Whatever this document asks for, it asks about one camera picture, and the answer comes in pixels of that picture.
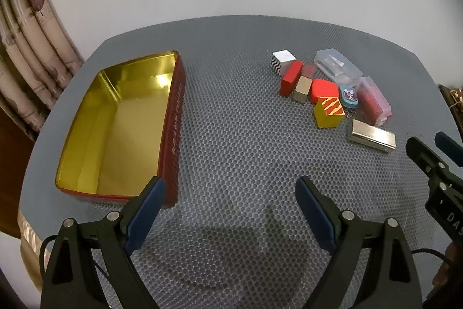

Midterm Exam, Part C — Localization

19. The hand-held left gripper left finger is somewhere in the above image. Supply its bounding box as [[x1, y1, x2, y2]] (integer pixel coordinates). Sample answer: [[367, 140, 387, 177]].
[[41, 176, 167, 309]]

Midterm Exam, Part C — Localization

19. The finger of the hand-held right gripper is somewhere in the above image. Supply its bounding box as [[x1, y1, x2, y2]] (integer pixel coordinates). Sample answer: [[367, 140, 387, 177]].
[[434, 131, 463, 168], [405, 137, 451, 184]]

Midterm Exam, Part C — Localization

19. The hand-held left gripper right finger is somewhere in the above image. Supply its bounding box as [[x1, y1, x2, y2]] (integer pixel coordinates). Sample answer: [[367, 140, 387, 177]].
[[295, 176, 423, 309]]

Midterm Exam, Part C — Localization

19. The pink clear plastic case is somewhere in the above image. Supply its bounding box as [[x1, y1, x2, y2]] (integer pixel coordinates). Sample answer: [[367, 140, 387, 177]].
[[356, 76, 393, 126]]

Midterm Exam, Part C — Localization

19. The red and gold tin box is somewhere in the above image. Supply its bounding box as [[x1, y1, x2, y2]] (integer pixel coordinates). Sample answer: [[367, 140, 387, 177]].
[[55, 49, 186, 210]]

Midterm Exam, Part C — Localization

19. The small blue cartoon tin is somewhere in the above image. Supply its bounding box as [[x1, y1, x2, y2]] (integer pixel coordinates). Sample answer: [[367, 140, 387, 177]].
[[339, 85, 360, 119]]

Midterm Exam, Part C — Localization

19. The yellow block with red stripes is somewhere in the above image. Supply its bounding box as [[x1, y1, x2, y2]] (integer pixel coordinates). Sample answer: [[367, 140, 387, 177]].
[[313, 96, 346, 129]]

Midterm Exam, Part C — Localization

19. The red rounded box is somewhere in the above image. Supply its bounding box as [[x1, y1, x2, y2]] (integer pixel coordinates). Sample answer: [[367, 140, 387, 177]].
[[309, 78, 339, 105]]

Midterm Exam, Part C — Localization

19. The gold lipstick with red cap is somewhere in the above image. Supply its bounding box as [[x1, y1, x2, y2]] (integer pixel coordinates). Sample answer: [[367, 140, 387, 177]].
[[292, 63, 318, 104]]

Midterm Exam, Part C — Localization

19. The red rectangular box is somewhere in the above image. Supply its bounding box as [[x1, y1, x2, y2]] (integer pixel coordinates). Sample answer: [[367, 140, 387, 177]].
[[280, 60, 304, 97]]

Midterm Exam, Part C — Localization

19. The brown patterned object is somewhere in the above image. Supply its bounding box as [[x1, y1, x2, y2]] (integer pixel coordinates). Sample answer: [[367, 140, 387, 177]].
[[438, 84, 463, 136]]

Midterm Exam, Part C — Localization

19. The grey mesh mat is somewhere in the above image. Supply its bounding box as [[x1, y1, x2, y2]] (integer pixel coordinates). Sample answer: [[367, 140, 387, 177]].
[[22, 15, 463, 309]]

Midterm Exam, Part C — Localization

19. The beige shiny cloth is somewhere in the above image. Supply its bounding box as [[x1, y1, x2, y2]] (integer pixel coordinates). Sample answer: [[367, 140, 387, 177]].
[[16, 209, 47, 291]]

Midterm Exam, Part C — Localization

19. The brown wooden furniture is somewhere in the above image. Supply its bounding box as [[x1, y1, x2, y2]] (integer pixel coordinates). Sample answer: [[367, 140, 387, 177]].
[[0, 110, 37, 233]]

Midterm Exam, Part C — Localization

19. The black and white patterned box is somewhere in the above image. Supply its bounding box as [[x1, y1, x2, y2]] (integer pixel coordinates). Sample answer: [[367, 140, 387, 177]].
[[271, 50, 297, 76]]

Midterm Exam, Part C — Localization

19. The beige patterned curtain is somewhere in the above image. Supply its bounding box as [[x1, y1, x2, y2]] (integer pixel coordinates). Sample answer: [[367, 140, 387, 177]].
[[0, 0, 85, 141]]

